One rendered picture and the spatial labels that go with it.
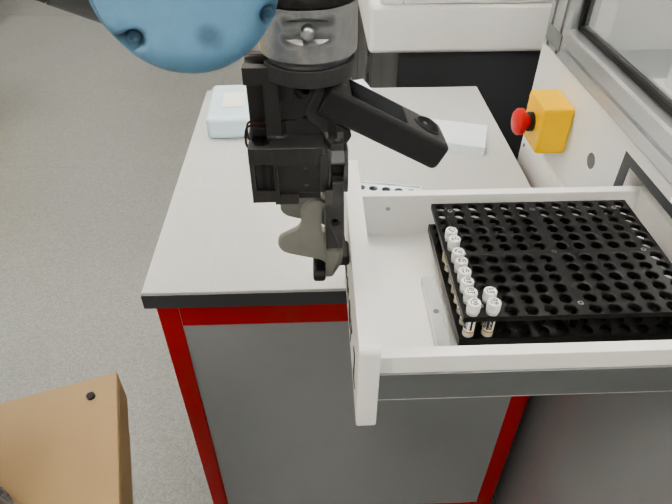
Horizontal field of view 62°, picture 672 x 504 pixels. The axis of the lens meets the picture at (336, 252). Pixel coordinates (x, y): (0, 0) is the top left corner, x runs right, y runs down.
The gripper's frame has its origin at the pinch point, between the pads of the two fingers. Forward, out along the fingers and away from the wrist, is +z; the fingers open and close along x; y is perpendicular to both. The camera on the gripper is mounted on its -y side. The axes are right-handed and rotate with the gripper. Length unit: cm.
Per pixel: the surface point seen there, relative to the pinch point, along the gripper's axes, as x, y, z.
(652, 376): 12.9, -27.7, 4.6
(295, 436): -11, 7, 51
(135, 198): -143, 74, 91
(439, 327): 5.2, -10.2, 5.8
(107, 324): -76, 67, 91
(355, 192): -7.2, -2.4, -2.2
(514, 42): -80, -42, 8
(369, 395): 14.5, -2.3, 3.8
